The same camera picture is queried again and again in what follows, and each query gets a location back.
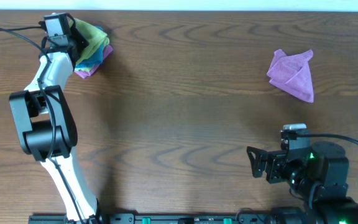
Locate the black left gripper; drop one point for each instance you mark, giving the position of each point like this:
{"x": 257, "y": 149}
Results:
{"x": 81, "y": 40}

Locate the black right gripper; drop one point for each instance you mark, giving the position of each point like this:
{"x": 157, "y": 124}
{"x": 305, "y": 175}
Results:
{"x": 272, "y": 168}

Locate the green microfiber cloth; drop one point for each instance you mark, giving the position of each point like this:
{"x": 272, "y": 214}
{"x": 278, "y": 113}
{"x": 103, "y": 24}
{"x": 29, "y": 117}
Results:
{"x": 95, "y": 37}

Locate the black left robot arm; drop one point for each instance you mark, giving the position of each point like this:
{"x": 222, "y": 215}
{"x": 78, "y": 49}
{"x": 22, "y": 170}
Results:
{"x": 46, "y": 128}

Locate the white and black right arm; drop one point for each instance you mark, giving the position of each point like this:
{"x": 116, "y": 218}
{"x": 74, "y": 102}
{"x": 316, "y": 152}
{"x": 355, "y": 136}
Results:
{"x": 317, "y": 173}

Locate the folded blue cloth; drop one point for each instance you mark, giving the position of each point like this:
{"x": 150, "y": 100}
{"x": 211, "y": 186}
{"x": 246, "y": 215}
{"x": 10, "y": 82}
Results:
{"x": 93, "y": 53}

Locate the folded green cloth in stack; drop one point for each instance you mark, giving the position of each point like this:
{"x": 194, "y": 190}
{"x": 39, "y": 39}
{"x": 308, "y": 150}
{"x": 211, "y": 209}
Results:
{"x": 83, "y": 69}

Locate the folded purple cloth in stack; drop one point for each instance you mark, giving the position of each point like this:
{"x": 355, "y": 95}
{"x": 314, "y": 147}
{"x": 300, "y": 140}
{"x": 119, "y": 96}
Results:
{"x": 88, "y": 66}

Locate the crumpled purple cloth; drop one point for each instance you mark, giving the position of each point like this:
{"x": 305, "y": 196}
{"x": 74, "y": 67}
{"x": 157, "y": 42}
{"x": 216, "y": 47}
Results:
{"x": 292, "y": 74}

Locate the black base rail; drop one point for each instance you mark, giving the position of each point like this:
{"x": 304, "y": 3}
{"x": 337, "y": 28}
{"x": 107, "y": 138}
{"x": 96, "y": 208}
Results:
{"x": 131, "y": 218}

